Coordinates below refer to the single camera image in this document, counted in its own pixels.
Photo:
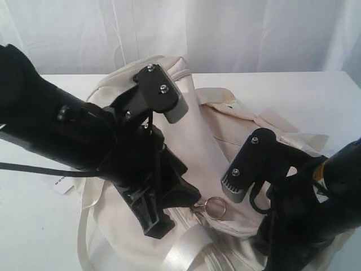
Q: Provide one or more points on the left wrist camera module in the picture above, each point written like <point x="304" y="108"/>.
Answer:
<point x="154" y="91"/>

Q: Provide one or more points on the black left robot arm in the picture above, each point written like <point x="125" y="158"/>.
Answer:
<point x="48" y="121"/>

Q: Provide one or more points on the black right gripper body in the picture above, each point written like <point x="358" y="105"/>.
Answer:
<point x="293" y="199"/>

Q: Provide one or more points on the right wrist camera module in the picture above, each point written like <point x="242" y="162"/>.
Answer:
<point x="261" y="158"/>

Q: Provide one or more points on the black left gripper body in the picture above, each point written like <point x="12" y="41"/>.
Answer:
<point x="137" y="156"/>

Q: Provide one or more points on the white backdrop curtain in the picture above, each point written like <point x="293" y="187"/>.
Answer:
<point x="214" y="36"/>

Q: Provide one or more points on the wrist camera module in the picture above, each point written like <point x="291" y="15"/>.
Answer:
<point x="154" y="91"/>
<point x="261" y="158"/>

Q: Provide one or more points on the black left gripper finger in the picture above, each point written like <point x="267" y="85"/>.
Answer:
<point x="147" y="203"/>
<point x="179" y="193"/>

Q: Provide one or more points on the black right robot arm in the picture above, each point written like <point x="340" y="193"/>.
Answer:
<point x="337" y="183"/>

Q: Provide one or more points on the white paper tag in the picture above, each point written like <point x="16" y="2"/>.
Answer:
<point x="63" y="184"/>

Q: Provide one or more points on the cream fabric duffel bag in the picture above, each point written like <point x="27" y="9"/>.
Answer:
<point x="206" y="139"/>

